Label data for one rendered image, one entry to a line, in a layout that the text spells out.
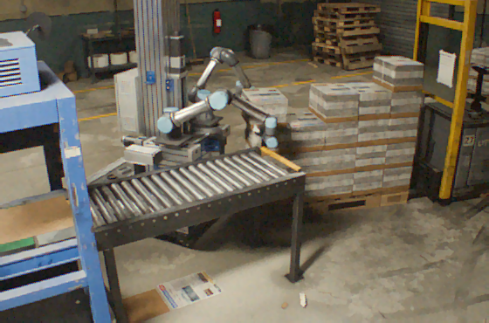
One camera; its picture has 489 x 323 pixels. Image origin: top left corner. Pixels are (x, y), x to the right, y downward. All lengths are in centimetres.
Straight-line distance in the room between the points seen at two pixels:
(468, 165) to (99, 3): 754
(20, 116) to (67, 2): 771
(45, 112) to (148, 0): 177
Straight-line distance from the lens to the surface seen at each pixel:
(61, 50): 957
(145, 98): 363
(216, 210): 259
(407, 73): 393
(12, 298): 224
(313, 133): 369
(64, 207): 265
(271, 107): 349
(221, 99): 305
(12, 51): 200
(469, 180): 454
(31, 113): 188
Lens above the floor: 201
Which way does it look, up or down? 21 degrees down
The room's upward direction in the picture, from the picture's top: straight up
